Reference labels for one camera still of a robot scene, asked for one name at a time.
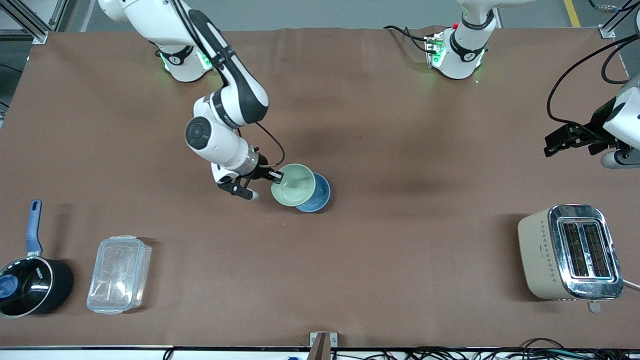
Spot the green bowl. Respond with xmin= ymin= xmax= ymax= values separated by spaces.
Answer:
xmin=270 ymin=163 xmax=317 ymax=207

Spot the blue bowl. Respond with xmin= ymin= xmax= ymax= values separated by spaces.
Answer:
xmin=295 ymin=172 xmax=332 ymax=213

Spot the beige and chrome toaster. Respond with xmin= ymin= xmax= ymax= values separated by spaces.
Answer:
xmin=517 ymin=203 xmax=626 ymax=314

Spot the brown table cover sheet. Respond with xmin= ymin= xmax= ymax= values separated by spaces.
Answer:
xmin=0 ymin=27 xmax=640 ymax=349

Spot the clear plastic food container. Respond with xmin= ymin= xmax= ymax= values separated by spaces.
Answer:
xmin=86 ymin=235 xmax=152 ymax=315

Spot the glass lid with blue knob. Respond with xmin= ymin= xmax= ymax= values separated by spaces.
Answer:
xmin=0 ymin=256 xmax=53 ymax=317

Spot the long black left arm cable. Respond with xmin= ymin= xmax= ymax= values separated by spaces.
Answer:
xmin=546 ymin=32 xmax=640 ymax=128

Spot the short black left arm cable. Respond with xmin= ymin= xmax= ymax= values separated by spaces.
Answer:
xmin=601 ymin=45 xmax=640 ymax=85

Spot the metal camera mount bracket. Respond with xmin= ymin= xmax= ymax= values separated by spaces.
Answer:
xmin=306 ymin=331 xmax=339 ymax=360

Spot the black left arm base cable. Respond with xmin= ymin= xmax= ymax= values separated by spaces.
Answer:
xmin=383 ymin=25 xmax=436 ymax=53

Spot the black cable tangle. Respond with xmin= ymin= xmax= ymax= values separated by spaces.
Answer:
xmin=330 ymin=338 xmax=640 ymax=360

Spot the black saucepan with blue handle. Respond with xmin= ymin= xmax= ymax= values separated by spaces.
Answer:
xmin=0 ymin=199 xmax=75 ymax=319

